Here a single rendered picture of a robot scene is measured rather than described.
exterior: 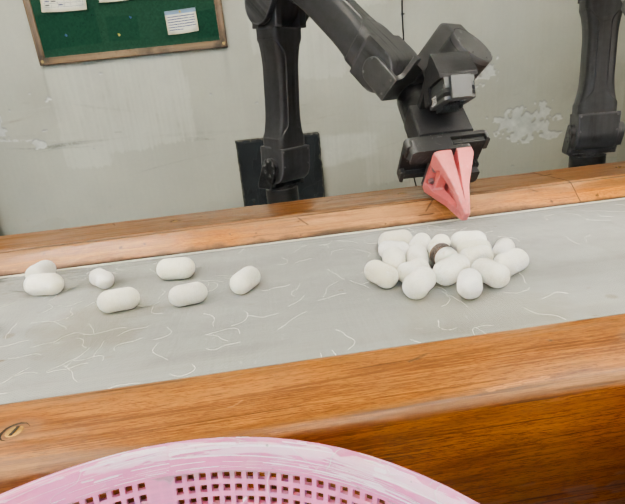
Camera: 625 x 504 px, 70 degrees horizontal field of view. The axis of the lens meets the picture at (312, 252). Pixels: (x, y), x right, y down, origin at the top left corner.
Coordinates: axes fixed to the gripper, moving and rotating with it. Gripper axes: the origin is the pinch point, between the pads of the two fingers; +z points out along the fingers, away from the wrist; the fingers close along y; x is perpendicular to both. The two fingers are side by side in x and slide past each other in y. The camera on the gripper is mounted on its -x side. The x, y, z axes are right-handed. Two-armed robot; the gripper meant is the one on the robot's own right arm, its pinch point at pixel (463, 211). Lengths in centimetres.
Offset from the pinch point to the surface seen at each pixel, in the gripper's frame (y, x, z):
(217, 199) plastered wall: -51, 152, -132
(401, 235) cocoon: -8.9, -3.4, 4.3
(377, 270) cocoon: -13.5, -8.9, 10.8
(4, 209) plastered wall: -166, 152, -142
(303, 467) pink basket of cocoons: -21.4, -22.4, 25.8
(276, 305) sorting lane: -22.1, -7.9, 12.2
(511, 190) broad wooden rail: 8.8, 3.3, -4.5
